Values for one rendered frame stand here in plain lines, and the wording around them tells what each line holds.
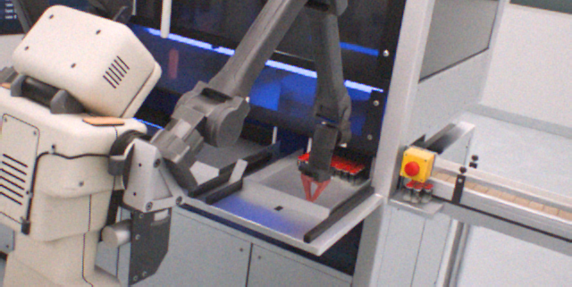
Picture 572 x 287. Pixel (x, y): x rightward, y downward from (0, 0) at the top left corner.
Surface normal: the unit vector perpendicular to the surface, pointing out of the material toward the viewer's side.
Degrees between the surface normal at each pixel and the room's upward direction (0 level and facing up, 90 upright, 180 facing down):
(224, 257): 90
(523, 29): 90
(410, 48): 90
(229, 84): 48
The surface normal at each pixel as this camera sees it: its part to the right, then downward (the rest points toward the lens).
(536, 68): -0.48, 0.21
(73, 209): 0.81, 0.29
